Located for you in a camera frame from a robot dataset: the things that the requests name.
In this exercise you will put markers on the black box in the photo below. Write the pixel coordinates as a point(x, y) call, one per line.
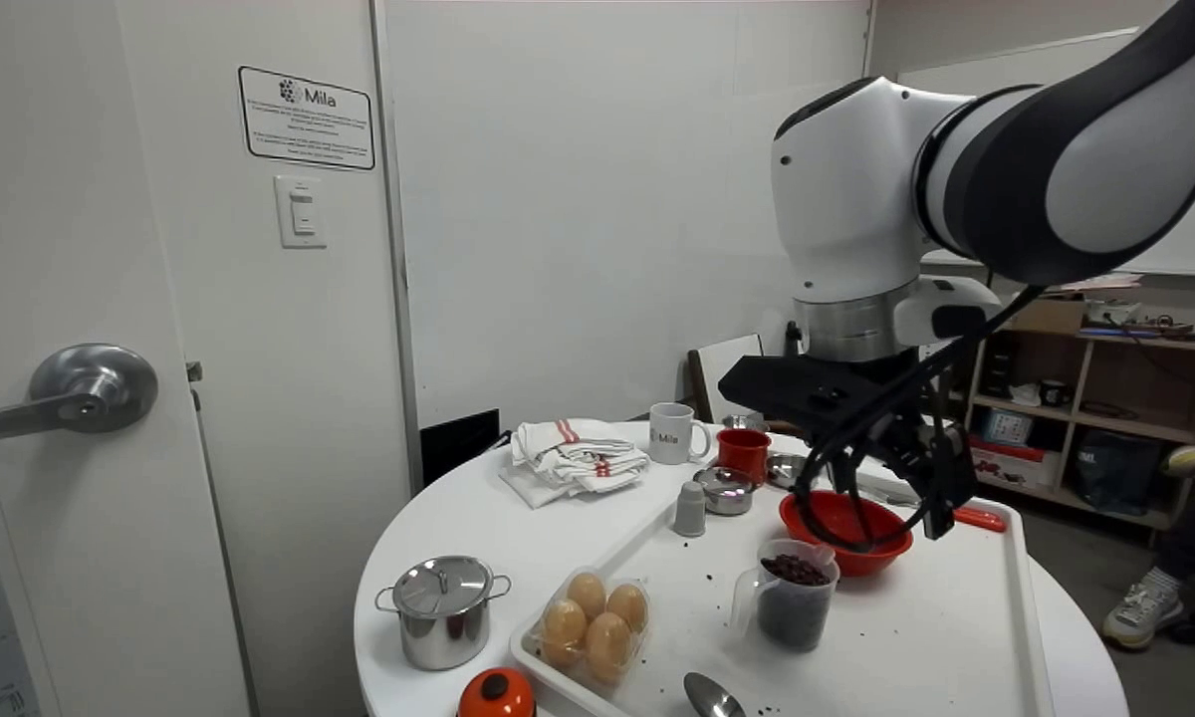
point(458, 449)

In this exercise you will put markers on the white leaning panel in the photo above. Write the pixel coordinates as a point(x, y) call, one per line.
point(725, 372)

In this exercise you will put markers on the wooden shelf unit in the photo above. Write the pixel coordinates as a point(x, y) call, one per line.
point(1156, 354)

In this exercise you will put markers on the black storage bin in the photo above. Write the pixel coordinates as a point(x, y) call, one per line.
point(1115, 475)

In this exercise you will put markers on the bag of bread rolls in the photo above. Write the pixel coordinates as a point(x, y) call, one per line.
point(589, 638)

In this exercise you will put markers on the cardboard box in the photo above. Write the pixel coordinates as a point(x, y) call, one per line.
point(1050, 317)

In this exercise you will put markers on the red white box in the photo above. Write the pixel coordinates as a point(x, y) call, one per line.
point(1011, 468)

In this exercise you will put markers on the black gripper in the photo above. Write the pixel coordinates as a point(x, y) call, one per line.
point(822, 388)

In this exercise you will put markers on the small orange round object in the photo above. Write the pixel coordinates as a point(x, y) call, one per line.
point(498, 694)

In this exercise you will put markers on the white light switch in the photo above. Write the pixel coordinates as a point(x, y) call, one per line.
point(301, 214)

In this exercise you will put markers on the white mug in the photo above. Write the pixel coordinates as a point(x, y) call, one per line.
point(670, 432)

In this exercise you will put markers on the white shoe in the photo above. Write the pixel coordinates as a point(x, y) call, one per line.
point(1146, 606)

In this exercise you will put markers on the white black Franka robot arm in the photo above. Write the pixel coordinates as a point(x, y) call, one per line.
point(860, 186)

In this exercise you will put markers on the red bowl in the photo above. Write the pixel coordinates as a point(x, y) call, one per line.
point(880, 548)

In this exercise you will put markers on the white rectangular tray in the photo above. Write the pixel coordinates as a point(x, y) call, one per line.
point(928, 638)

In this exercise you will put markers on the white wall sign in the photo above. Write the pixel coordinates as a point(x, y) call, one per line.
point(305, 117)

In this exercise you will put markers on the steel pot with lid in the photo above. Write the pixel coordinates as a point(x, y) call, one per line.
point(441, 623)

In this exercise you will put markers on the clear plastic jug dark contents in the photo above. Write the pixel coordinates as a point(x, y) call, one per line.
point(798, 610)

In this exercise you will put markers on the white cloth with red stripes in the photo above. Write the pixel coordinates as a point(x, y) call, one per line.
point(569, 463)

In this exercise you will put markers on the small lidded steel dish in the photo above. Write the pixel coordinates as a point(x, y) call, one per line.
point(723, 497)

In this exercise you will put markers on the small grey shaker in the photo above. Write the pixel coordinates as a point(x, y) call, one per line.
point(689, 512)

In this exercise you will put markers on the red mug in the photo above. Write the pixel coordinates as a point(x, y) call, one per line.
point(742, 456)

